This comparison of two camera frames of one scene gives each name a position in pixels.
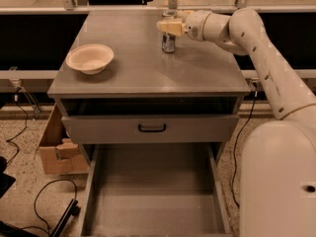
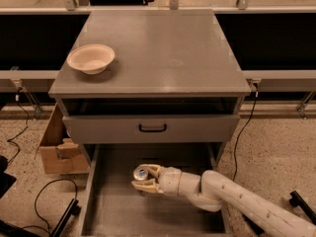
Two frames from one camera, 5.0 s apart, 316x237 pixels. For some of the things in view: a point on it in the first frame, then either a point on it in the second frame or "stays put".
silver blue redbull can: (168, 42) to (140, 174)
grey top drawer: (150, 128) stays put
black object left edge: (6, 181) stays put
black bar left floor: (73, 209) stays put
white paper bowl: (90, 58) stays put
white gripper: (196, 25) to (170, 181)
